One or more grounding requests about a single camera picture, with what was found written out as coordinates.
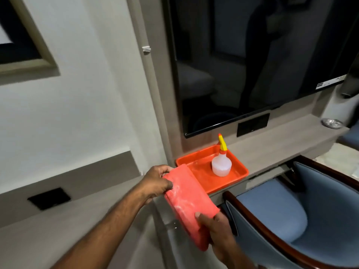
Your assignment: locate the person's right hand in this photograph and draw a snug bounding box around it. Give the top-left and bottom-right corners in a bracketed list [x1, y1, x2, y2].
[195, 211, 239, 265]

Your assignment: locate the person's left hand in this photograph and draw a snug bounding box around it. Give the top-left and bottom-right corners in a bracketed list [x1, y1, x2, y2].
[137, 165, 174, 205]

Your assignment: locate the red cleaning cloth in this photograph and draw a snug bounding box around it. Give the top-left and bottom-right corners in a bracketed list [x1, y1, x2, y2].
[163, 164, 220, 252]

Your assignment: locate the person's left forearm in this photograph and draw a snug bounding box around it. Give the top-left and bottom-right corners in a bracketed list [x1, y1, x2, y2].
[50, 184, 148, 269]

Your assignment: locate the person's right forearm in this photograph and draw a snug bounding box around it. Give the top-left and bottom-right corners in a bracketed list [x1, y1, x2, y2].
[222, 245, 268, 269]

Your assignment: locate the orange plastic tray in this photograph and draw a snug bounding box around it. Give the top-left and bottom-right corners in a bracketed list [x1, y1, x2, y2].
[176, 144, 249, 195]

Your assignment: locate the white spray bottle yellow nozzle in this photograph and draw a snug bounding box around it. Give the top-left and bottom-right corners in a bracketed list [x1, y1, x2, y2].
[211, 133, 233, 177]

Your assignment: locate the black recessed socket plate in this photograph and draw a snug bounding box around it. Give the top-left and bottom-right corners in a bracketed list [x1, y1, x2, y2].
[27, 188, 71, 211]

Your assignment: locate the black flat screen television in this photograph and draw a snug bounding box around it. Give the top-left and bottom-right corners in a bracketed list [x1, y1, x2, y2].
[162, 0, 359, 139]

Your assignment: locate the silver metal ashtray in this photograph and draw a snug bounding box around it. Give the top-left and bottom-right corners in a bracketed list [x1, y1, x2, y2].
[321, 118, 344, 129]

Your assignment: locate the blue armchair with wooden frame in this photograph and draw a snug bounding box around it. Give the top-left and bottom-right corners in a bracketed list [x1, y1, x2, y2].
[222, 155, 359, 269]

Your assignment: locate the black wall socket panel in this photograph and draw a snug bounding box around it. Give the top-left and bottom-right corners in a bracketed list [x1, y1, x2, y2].
[236, 113, 270, 138]

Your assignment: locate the framed wall picture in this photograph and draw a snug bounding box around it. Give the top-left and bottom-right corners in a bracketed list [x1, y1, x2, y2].
[0, 0, 58, 75]

